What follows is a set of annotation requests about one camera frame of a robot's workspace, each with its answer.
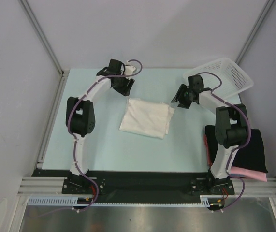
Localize white t shirt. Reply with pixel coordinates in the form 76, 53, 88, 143
119, 98, 174, 139

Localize white perforated plastic basket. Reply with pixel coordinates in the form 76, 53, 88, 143
183, 58, 254, 100

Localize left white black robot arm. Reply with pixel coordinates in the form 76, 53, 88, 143
65, 59, 142, 176

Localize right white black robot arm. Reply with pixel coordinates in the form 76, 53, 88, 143
171, 72, 251, 194

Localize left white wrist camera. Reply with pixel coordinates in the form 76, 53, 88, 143
124, 61, 137, 76

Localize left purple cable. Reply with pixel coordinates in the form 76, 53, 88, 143
68, 58, 143, 213

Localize purple cable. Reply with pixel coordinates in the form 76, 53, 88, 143
68, 58, 143, 213
187, 71, 252, 213

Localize left aluminium frame post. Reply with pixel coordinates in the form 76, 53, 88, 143
16, 0, 66, 76

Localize aluminium frame post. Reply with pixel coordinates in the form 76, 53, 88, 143
16, 0, 66, 76
235, 0, 276, 65

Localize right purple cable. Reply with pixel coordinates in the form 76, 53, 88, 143
187, 71, 252, 213

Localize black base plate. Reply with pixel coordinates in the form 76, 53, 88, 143
32, 169, 235, 204

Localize light blue cable duct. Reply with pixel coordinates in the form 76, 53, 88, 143
28, 196, 223, 207

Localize right aluminium frame post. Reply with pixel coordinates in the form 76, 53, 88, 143
235, 0, 276, 65

